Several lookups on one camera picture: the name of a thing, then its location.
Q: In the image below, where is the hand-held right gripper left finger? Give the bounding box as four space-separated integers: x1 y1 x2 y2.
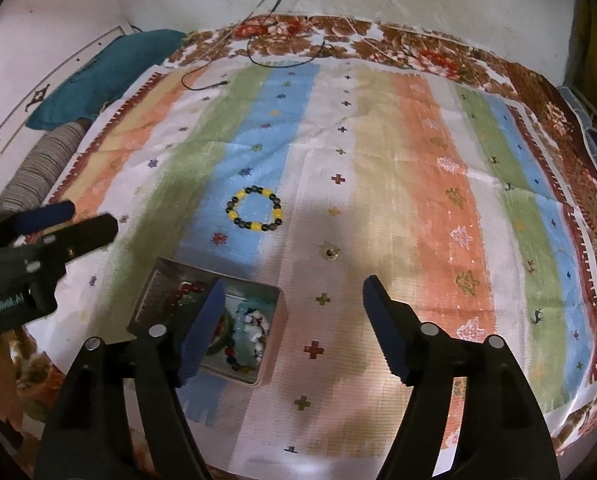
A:
32 279 228 480

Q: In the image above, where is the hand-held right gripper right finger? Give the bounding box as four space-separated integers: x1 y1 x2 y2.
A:
362 275 562 480

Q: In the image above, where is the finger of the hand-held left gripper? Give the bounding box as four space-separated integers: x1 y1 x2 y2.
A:
0 200 77 250
37 213 120 263

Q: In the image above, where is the green jade bangle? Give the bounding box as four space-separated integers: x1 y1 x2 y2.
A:
206 307 235 357

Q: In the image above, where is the red bead bracelet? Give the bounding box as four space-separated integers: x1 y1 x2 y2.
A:
164 281 206 312

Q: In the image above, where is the dark blue bead bracelet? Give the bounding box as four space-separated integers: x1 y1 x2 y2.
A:
224 347 265 375

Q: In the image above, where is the white stone bracelet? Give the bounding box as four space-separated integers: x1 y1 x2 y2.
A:
228 299 275 363

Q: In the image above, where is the silver metal tin box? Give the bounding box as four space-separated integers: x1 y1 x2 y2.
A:
127 257 288 390

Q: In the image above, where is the black and yellow bead bracelet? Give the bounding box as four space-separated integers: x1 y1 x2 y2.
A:
225 185 285 234

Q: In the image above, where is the grey striped pillow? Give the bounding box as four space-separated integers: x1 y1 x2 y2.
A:
0 120 88 217

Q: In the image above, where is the white headboard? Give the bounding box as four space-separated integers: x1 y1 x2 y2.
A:
0 24 139 201

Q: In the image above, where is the teal pillow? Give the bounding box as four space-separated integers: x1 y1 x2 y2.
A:
26 29 188 132

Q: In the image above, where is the striped pastel cloth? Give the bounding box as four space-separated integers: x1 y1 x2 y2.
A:
23 57 597 473

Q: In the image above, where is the metal rack with clothes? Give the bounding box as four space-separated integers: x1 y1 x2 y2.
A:
555 82 597 183

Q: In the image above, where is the black charging cable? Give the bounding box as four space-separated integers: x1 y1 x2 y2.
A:
182 0 299 92

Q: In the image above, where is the white cable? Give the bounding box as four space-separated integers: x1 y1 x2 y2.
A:
188 10 259 61

